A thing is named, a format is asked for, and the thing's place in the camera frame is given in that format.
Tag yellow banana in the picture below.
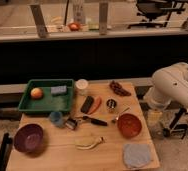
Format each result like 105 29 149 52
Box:
75 137 104 150

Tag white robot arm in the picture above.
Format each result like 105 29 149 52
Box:
144 62 188 110

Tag red-orange bowl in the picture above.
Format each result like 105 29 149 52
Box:
117 113 142 139

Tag purple bowl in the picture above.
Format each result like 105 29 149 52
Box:
14 124 43 153

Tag white plastic container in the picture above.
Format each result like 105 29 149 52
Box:
75 79 88 95

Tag black rectangular block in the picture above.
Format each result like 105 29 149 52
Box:
80 96 94 114

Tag orange carrot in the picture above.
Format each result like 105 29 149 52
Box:
88 97 102 114

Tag dark red sausage links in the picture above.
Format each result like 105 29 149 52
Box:
109 81 131 96

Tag metal spoon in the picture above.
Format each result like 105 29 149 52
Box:
111 107 130 124

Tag blue-grey sponge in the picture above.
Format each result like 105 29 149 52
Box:
51 86 67 95

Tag small metal cup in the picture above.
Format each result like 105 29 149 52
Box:
65 118 78 130

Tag small blue cup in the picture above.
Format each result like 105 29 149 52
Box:
49 112 64 128

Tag green plastic tray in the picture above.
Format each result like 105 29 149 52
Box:
18 79 74 114

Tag orange apple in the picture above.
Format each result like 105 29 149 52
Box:
30 88 43 99

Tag red fruit on shelf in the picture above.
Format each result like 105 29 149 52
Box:
68 22 80 31

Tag grey-blue folded cloth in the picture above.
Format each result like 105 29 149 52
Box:
123 144 152 168

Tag black office chair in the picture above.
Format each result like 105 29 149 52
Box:
128 0 185 29

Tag black chair on left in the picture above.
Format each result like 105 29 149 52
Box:
0 133 13 171

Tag black handled tool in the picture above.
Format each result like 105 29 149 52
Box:
76 116 108 126

